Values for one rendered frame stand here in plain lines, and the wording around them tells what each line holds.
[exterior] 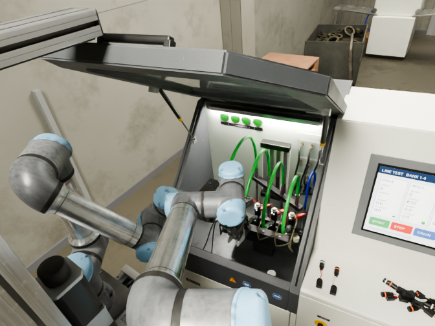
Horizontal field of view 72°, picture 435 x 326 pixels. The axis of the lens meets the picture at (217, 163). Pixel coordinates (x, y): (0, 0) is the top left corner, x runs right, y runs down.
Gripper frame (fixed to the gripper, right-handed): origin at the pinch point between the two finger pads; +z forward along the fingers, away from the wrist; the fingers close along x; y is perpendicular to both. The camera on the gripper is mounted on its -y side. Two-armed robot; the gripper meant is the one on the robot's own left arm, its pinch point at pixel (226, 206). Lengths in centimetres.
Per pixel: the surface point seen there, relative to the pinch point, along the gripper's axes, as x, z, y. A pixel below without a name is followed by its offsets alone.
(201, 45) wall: -189, 108, -164
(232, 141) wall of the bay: -24.9, 20.7, -33.1
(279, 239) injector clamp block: 11.7, 29.3, 7.8
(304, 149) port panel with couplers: 12.0, 29.8, -36.0
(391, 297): 58, 35, 14
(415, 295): 65, 39, 11
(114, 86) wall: -178, 21, -70
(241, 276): 5.4, 16.6, 27.3
